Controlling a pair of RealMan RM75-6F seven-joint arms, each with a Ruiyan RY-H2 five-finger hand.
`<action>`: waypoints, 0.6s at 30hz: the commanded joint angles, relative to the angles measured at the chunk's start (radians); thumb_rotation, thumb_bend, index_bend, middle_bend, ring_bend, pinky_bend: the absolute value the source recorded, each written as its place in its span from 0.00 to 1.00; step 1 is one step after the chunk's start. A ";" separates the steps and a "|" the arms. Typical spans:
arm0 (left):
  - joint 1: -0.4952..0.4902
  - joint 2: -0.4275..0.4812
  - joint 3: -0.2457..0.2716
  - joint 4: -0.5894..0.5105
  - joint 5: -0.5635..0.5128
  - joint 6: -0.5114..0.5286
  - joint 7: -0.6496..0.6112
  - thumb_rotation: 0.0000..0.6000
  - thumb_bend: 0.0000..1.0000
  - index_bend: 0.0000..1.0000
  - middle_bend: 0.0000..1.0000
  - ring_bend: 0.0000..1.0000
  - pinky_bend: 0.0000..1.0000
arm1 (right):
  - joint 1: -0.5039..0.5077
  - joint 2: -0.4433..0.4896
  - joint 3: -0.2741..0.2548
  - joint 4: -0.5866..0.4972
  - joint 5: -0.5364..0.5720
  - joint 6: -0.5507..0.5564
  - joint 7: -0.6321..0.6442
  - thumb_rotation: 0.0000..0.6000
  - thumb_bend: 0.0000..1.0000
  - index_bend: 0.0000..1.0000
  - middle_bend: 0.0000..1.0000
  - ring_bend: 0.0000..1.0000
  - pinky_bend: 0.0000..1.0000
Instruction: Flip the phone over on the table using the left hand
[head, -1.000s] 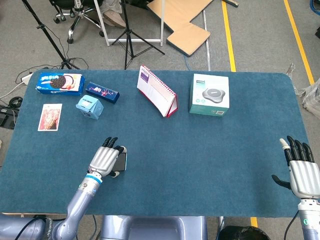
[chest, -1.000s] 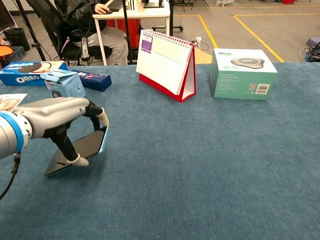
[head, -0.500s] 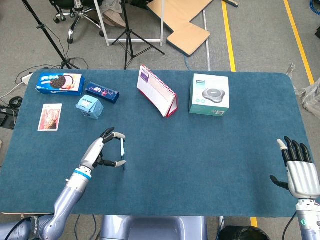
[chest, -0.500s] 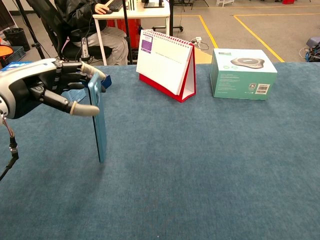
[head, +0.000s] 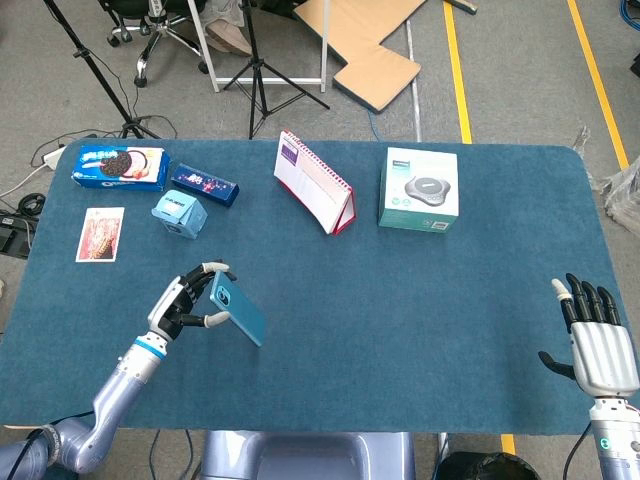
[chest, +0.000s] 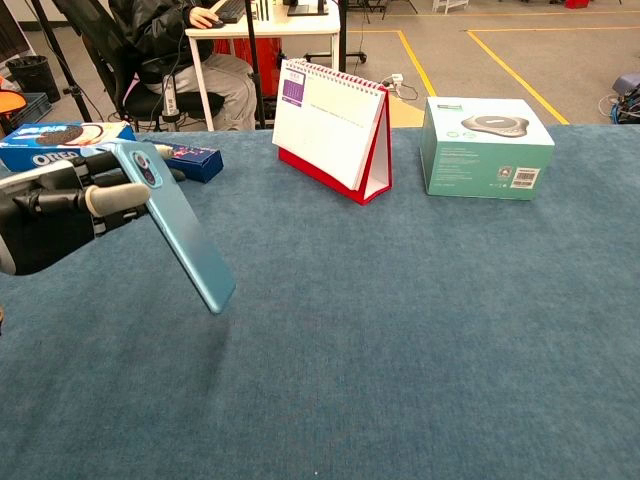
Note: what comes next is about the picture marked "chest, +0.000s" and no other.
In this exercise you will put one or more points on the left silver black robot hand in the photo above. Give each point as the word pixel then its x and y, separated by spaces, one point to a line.
pixel 45 225

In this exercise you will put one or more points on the black smartphone with blue back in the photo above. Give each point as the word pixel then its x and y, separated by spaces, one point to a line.
pixel 192 250

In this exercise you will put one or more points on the blue-grey carpeted table surface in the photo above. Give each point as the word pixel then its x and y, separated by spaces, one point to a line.
pixel 350 325

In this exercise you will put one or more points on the blue Oreo cookie box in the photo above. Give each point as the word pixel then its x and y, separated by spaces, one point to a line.
pixel 55 140

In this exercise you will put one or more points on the dark blue plastic crate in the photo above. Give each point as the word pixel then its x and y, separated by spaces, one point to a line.
pixel 32 112

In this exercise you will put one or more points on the orange object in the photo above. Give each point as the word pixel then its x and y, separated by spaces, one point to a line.
pixel 11 102

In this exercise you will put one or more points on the black round trash bin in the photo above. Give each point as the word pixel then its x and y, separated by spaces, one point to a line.
pixel 34 75

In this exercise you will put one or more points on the black office chair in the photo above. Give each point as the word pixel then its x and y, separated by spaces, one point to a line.
pixel 140 102

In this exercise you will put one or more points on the dark blue long box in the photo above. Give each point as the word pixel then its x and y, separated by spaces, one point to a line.
pixel 200 162

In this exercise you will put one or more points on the black light stand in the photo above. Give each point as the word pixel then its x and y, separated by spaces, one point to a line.
pixel 60 55

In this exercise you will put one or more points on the seated person in black jacket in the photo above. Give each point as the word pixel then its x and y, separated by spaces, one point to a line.
pixel 160 30

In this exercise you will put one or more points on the black computer mouse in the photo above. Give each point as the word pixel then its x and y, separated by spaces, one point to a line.
pixel 216 23

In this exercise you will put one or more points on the red cabinet under desk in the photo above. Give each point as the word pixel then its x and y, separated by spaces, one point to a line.
pixel 267 60

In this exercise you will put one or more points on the black keyboard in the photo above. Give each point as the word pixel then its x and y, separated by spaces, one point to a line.
pixel 230 10

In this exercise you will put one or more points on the red white desk calendar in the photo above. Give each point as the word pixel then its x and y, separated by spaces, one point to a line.
pixel 325 130

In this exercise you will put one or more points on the white desk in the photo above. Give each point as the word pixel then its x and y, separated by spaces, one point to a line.
pixel 280 25

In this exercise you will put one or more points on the black rolling stand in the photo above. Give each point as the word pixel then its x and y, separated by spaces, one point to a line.
pixel 343 35

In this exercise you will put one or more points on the white power strip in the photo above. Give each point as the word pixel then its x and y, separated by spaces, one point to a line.
pixel 395 80

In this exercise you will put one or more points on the green white speaker box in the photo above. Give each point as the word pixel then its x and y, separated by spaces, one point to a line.
pixel 485 150

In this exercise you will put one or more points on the black camera tripod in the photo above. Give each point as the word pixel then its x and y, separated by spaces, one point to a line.
pixel 254 65

